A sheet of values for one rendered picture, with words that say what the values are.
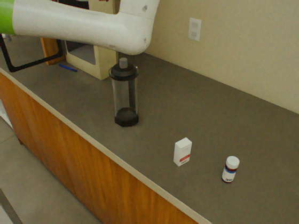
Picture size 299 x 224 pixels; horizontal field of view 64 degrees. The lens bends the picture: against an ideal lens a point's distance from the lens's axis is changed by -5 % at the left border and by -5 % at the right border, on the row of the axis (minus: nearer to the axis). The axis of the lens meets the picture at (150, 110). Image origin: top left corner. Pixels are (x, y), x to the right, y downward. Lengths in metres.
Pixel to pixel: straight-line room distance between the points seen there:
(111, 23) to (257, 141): 0.68
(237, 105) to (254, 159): 0.32
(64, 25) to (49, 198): 1.53
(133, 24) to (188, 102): 0.56
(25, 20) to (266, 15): 0.91
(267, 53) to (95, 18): 0.79
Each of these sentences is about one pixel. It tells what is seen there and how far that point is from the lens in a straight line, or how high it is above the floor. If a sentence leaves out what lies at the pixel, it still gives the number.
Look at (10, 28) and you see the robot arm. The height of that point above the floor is 1.39.
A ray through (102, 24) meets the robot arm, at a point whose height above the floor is 1.38.
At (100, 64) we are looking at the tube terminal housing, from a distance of 1.27.
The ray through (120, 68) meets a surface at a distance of 0.90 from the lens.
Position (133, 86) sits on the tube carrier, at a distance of 0.91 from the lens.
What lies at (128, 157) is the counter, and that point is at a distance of 0.88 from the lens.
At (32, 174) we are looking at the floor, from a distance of 2.22.
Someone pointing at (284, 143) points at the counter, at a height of 0.94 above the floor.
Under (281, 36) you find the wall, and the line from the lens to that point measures 1.18.
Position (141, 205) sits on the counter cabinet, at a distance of 1.06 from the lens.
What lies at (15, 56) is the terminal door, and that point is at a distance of 1.42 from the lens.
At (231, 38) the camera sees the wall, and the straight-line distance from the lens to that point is 1.26.
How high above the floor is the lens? 1.59
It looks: 37 degrees down
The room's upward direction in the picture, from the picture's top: 1 degrees clockwise
